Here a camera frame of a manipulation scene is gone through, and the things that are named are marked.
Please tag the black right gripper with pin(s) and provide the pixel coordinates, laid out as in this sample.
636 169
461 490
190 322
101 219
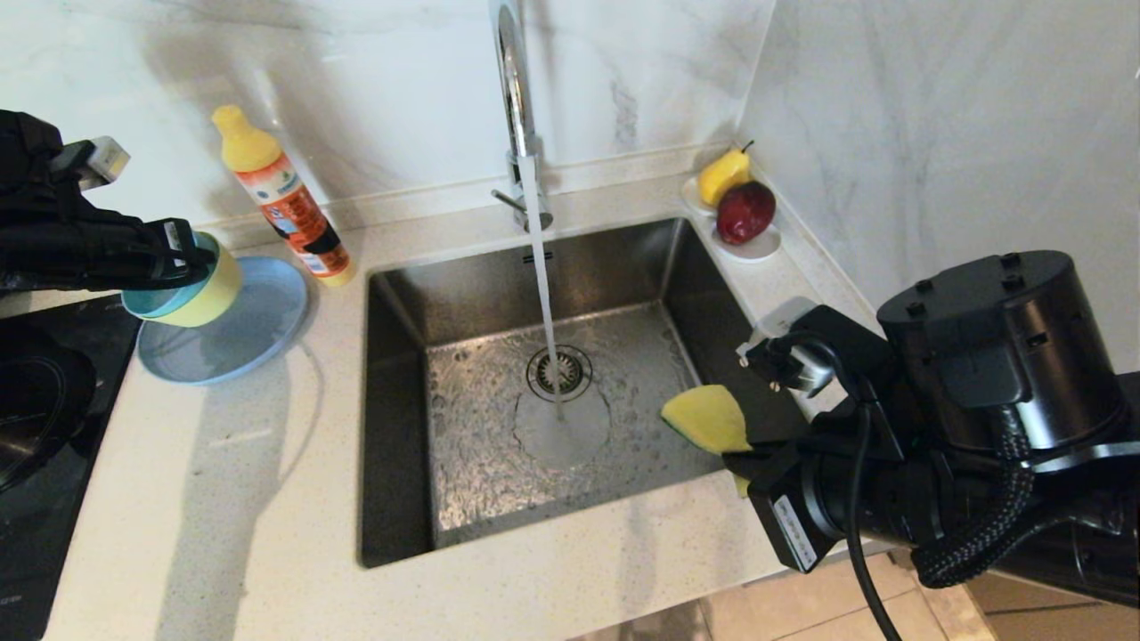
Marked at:
828 507

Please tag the dark red apple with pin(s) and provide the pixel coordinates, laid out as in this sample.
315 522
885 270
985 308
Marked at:
744 212

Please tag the blue-grey plate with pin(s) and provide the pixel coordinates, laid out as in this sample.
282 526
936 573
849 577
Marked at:
258 329

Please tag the pale yellow bowl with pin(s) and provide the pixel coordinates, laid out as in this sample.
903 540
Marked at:
214 294

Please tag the yellow sponge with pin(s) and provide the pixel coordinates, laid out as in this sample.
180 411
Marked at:
708 418

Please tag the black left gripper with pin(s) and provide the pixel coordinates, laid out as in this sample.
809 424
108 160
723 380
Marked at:
62 254

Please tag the chrome faucet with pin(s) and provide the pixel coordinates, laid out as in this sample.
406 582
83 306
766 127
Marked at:
515 89

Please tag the orange dish soap bottle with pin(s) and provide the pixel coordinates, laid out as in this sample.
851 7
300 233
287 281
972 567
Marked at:
289 214

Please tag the wooden cabinet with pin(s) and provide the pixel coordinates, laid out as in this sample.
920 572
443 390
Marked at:
1024 614

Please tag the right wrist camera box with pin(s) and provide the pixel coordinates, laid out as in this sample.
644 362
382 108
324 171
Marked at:
802 347

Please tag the metal sink drain strainer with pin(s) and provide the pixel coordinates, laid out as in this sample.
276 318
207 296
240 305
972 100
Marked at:
574 369

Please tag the yellow pear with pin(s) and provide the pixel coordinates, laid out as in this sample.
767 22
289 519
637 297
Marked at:
720 178

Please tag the light blue bowl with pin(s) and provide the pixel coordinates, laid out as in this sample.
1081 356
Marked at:
142 303

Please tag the stainless steel sink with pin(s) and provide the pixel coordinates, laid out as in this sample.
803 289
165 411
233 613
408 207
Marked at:
463 285

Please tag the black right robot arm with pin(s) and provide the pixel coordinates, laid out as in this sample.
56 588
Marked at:
1006 356

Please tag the running water stream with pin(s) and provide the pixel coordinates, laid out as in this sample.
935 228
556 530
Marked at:
543 294

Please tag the black induction cooktop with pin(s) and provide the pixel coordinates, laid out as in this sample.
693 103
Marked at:
62 534

